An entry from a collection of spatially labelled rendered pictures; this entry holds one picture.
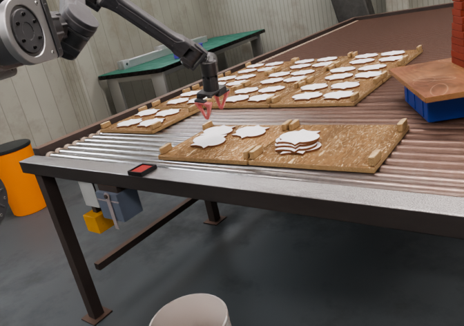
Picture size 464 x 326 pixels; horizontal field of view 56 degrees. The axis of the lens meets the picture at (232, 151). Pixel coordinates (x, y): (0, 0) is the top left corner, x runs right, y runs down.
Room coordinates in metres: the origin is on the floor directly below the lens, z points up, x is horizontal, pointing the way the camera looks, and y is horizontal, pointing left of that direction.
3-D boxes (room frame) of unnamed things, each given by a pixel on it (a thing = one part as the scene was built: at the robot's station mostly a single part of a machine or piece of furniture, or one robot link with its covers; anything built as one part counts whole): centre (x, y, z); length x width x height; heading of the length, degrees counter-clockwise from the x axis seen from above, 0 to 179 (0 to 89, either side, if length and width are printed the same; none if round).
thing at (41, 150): (3.60, -0.38, 0.90); 4.04 x 0.06 x 0.10; 139
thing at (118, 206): (1.61, 0.49, 0.77); 0.14 x 0.11 x 0.18; 49
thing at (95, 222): (1.73, 0.63, 0.74); 0.09 x 0.08 x 0.24; 49
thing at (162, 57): (6.34, 0.22, 0.51); 2.82 x 1.11 x 1.03; 147
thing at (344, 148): (1.32, -0.31, 0.93); 0.41 x 0.35 x 0.02; 51
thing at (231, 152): (1.58, 0.01, 0.93); 0.41 x 0.35 x 0.02; 51
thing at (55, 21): (0.96, 0.33, 1.45); 0.09 x 0.08 x 0.12; 77
